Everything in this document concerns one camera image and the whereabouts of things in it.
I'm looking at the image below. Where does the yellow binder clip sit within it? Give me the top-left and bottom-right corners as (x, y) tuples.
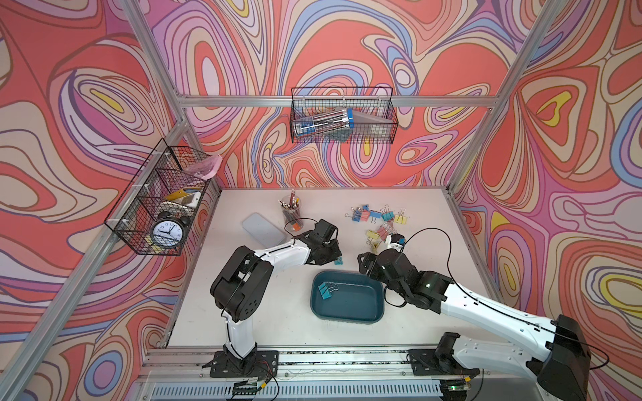
(366, 230), (381, 253)
(394, 212), (407, 225)

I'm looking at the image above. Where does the dark teal storage tray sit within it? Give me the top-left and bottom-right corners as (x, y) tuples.
(309, 270), (385, 324)

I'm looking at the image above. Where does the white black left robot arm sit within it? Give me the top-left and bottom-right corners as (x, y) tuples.
(203, 219), (342, 379)

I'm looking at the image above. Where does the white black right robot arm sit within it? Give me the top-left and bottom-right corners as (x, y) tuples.
(357, 248), (591, 400)

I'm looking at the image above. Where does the yellow binder clip on table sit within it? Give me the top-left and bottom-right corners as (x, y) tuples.
(394, 212), (407, 225)

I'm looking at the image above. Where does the teal binder clip on table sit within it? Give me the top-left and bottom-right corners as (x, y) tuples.
(381, 205), (395, 222)

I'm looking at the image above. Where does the translucent blue box lid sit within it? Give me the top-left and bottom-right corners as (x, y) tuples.
(241, 212), (286, 248)

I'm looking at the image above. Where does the yellow white box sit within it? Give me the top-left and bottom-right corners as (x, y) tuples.
(165, 187), (202, 209)

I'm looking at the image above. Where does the clear cup with pens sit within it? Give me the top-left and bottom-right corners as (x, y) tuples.
(279, 190), (304, 232)

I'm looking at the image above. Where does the clear tube with pens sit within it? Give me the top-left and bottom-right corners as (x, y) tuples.
(293, 109), (354, 137)

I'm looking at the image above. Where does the pink plastic item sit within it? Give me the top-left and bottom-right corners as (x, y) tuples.
(184, 155), (222, 180)

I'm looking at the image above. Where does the black alarm clock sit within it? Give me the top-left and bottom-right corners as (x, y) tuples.
(150, 212), (191, 249)

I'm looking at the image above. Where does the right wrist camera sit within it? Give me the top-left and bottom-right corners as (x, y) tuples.
(386, 233), (406, 252)

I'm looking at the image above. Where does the black wire basket back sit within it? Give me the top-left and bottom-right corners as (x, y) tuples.
(289, 85), (399, 144)

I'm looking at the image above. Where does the black wire basket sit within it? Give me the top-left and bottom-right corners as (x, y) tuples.
(104, 140), (210, 257)
(289, 85), (399, 144)

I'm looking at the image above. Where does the black wire basket left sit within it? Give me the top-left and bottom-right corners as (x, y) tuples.
(104, 140), (210, 257)

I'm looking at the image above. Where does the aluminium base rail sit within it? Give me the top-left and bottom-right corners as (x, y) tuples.
(126, 346), (553, 400)

